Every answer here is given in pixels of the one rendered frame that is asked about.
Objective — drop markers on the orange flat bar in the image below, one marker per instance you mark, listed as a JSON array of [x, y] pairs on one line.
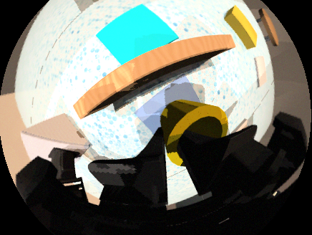
[[150, 66]]

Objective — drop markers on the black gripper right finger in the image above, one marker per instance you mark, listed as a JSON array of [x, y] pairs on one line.
[[204, 156]]

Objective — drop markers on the yellow rectangular block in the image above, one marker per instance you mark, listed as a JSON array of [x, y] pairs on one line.
[[242, 27]]

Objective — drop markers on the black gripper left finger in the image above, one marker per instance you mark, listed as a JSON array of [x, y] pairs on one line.
[[147, 168]]

